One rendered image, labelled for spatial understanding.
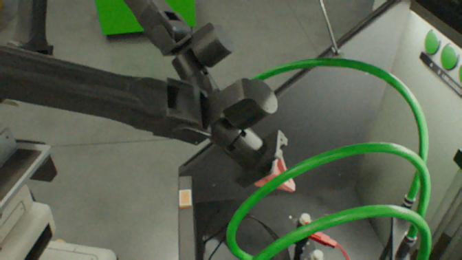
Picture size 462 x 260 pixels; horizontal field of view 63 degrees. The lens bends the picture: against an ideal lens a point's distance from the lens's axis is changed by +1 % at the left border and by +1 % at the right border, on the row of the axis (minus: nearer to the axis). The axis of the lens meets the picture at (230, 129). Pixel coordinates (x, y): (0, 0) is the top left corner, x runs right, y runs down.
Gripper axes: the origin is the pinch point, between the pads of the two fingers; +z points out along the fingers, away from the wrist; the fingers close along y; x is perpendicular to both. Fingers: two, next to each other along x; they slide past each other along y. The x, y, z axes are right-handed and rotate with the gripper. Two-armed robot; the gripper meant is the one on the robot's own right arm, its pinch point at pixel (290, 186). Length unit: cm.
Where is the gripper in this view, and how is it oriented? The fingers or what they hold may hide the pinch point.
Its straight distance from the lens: 66.6
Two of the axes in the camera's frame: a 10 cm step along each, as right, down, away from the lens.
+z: 7.1, 6.1, 3.5
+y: 6.8, -4.8, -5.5
